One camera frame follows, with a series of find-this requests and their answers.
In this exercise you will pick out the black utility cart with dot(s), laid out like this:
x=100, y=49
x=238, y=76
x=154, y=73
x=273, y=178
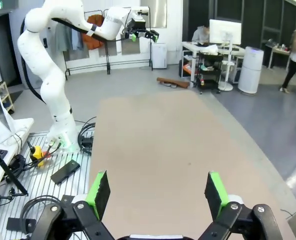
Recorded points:
x=209, y=72

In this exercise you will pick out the seated person in grey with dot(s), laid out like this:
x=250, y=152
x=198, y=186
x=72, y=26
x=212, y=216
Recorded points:
x=200, y=35

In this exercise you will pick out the woman in black trousers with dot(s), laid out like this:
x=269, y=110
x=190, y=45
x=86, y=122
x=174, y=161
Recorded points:
x=294, y=50

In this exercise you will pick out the white box air purifier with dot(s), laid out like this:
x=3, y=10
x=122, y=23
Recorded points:
x=159, y=56

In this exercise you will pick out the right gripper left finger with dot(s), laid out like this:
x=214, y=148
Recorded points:
x=93, y=197

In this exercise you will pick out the small black box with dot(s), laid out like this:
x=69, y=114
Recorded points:
x=20, y=225

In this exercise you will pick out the black tripod leg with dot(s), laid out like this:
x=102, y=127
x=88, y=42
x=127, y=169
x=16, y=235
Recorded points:
x=5, y=167

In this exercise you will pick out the slotted aluminium base plate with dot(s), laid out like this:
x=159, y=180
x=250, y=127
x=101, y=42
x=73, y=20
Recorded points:
x=70, y=192

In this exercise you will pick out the brown wooden board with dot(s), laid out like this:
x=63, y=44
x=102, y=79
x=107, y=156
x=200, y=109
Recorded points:
x=178, y=82

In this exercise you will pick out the white office desk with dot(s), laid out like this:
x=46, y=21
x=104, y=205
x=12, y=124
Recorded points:
x=188, y=47

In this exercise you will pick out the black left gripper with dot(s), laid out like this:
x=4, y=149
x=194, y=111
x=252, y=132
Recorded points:
x=136, y=25

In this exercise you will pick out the small wooden shelf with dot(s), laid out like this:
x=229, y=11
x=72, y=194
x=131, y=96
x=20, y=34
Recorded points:
x=6, y=96

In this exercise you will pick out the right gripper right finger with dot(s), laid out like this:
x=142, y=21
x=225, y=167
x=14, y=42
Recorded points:
x=219, y=197

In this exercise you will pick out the wooden desk with clutter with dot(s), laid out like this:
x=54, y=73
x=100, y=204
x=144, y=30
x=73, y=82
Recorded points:
x=279, y=48

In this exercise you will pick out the black flat handheld device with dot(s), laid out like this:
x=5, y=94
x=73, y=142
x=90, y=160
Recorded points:
x=65, y=171

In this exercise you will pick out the orange hanging jacket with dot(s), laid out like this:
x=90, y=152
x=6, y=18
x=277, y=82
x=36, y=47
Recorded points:
x=93, y=41

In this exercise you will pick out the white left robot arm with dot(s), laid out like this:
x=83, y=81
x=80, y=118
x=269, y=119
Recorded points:
x=53, y=75

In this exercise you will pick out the yellow emergency stop button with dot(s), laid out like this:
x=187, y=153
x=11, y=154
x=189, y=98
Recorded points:
x=38, y=153

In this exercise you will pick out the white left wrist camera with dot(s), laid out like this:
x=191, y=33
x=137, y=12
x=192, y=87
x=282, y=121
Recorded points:
x=140, y=12

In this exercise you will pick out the grey hanging garments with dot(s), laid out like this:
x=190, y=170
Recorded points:
x=65, y=37

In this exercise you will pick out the white monitor floor stand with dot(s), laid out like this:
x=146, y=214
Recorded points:
x=225, y=82

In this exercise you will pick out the black clothes rack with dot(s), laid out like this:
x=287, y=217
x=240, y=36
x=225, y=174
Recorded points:
x=108, y=60

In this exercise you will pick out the white backed monitor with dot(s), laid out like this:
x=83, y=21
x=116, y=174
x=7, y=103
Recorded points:
x=225, y=30

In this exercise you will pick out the white side desk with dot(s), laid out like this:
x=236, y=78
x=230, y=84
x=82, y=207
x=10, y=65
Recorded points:
x=23, y=125

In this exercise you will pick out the white cylindrical air purifier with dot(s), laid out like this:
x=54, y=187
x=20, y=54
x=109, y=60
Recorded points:
x=250, y=72

